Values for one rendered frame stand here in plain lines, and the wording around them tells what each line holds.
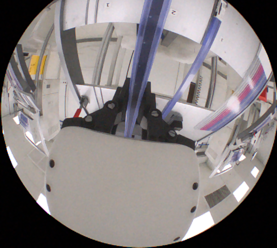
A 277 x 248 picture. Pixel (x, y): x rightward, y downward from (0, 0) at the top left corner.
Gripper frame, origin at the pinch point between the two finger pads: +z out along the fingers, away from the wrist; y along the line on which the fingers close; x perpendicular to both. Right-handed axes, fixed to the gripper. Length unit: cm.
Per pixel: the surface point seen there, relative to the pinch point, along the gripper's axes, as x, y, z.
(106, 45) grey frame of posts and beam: -4, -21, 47
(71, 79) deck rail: -6.9, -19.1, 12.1
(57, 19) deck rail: 12.0, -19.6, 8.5
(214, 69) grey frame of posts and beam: 0, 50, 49
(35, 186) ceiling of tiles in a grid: -165, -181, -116
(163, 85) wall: -92, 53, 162
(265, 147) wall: -73, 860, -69
